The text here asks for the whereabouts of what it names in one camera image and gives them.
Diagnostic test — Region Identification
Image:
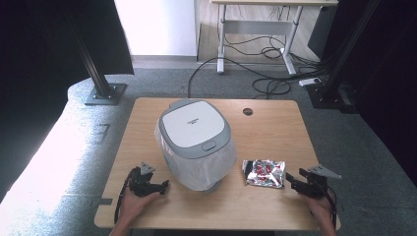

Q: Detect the grey white trash can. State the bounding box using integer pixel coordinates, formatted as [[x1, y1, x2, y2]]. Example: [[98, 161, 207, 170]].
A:
[[156, 98, 233, 195]]

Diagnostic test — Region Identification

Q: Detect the white plastic trash bag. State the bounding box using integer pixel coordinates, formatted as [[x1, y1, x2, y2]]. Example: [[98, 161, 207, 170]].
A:
[[154, 123, 238, 193]]

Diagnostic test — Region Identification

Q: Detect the person's right hand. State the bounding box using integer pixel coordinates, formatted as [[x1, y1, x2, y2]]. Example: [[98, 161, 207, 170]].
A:
[[306, 196, 335, 227]]

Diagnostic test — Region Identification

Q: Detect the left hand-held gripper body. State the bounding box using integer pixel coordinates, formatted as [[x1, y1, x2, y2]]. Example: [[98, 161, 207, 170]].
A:
[[128, 161, 165, 199]]

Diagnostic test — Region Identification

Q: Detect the black metal stand grey base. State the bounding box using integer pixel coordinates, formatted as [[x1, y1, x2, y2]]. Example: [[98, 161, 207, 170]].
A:
[[67, 13, 128, 106]]

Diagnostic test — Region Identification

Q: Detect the right hand-held gripper black cable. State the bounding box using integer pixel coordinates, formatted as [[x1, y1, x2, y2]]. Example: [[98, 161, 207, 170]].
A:
[[324, 185, 338, 230]]

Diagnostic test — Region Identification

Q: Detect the white frame wooden desk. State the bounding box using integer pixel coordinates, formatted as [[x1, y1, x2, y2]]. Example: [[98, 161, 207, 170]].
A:
[[209, 0, 338, 76]]

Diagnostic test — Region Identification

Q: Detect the silver red snack packet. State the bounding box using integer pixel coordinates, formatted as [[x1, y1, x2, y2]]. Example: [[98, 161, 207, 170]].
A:
[[241, 158, 287, 190]]

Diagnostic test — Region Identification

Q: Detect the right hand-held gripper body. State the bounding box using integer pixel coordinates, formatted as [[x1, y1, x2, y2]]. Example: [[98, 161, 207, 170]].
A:
[[296, 164, 342, 200]]

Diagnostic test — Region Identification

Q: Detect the left hand-held gripper black cable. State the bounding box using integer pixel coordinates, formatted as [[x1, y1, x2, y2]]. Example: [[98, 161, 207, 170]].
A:
[[113, 167, 136, 224]]

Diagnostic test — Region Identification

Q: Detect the hand-held gripper black cable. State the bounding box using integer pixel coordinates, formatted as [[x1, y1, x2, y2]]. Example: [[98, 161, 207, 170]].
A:
[[113, 167, 136, 224], [324, 185, 338, 230]]

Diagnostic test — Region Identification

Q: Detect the black computer case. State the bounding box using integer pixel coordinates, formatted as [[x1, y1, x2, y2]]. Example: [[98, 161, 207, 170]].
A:
[[307, 5, 339, 61]]

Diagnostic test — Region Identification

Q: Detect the white power strip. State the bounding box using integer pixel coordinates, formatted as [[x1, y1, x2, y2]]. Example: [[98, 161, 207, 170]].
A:
[[298, 77, 323, 88]]

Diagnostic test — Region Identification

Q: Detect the tangle of black cables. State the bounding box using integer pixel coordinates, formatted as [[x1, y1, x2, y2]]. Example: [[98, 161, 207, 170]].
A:
[[222, 6, 328, 100]]

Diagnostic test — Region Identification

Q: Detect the dark curtain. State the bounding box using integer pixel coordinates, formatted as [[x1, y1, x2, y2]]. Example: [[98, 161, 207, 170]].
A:
[[0, 0, 135, 109], [328, 0, 417, 186]]

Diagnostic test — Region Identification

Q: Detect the long black floor cable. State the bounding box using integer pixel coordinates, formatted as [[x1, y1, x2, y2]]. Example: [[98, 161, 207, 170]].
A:
[[187, 57, 306, 99]]

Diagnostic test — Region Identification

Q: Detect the person's left hand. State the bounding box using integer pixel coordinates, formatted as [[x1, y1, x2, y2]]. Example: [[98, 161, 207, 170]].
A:
[[117, 190, 161, 224]]

